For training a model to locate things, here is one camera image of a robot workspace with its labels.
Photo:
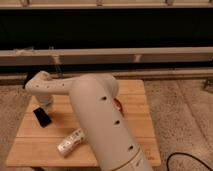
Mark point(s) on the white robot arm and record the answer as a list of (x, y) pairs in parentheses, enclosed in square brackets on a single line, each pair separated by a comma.
[(92, 100)]

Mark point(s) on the orange round object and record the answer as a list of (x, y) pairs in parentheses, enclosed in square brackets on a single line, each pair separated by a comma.
[(118, 104)]

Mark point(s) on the white remote control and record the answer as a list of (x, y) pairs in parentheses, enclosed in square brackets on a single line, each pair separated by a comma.
[(68, 144)]

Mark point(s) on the wooden board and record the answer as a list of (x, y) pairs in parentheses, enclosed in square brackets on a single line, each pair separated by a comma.
[(35, 146)]

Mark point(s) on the grey metal rail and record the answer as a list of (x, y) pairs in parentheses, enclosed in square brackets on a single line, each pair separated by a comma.
[(25, 57)]

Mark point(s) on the black bracket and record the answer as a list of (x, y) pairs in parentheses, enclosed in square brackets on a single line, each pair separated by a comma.
[(29, 76)]

